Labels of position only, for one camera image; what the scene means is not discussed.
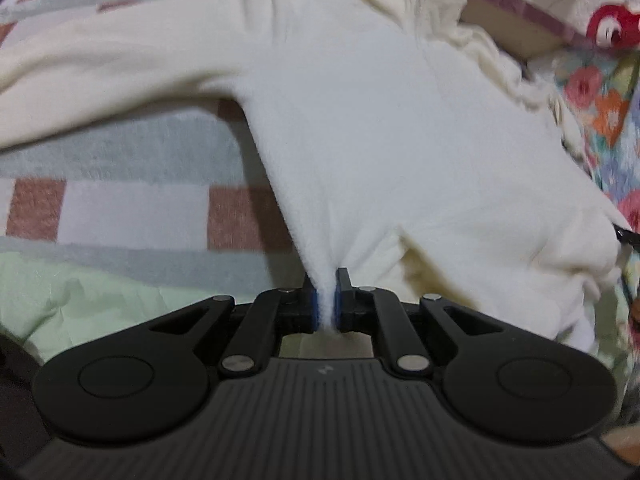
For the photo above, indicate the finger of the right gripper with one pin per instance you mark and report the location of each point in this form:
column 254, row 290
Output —
column 627, row 237

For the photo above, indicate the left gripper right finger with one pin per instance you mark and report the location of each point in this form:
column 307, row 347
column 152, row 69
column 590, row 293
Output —
column 507, row 383

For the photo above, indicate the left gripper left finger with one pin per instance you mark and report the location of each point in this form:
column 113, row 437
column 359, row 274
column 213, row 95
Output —
column 141, row 383

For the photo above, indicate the cream fleece garment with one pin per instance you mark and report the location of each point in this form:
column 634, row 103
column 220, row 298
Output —
column 400, row 143

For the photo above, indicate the light green cloth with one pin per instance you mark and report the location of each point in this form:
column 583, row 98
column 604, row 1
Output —
column 56, row 297

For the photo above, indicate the floral bed sheet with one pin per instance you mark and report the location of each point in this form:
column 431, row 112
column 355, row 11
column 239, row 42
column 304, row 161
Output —
column 602, row 91

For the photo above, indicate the plaid bed blanket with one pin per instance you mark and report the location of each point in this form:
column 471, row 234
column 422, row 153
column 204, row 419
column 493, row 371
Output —
column 127, row 143

